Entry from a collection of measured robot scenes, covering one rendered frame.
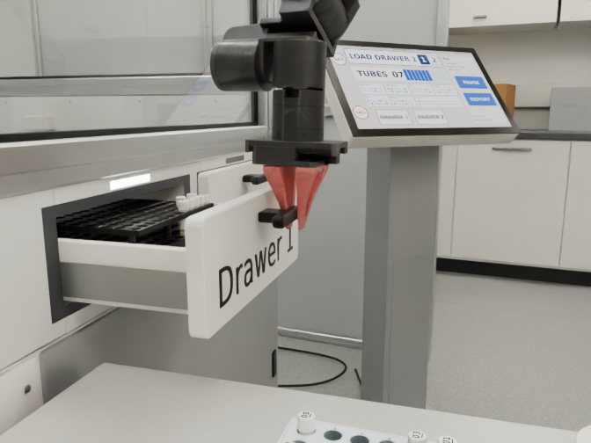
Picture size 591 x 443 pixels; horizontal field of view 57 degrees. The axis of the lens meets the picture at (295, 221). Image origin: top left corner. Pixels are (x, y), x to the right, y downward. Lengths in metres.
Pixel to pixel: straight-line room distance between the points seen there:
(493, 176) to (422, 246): 1.96
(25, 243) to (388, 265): 1.12
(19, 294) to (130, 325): 0.19
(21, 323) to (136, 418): 0.13
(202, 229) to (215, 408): 0.16
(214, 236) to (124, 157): 0.21
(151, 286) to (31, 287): 0.11
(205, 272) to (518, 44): 3.83
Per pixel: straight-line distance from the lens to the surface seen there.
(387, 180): 1.47
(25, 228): 0.54
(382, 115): 1.35
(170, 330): 0.78
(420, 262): 1.57
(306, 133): 0.58
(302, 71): 0.58
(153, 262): 0.52
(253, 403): 0.52
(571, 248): 3.56
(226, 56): 0.63
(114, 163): 0.63
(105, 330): 0.65
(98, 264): 0.55
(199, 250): 0.47
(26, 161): 0.53
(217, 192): 0.84
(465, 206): 3.51
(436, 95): 1.50
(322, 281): 2.42
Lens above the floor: 1.02
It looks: 11 degrees down
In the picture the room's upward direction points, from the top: straight up
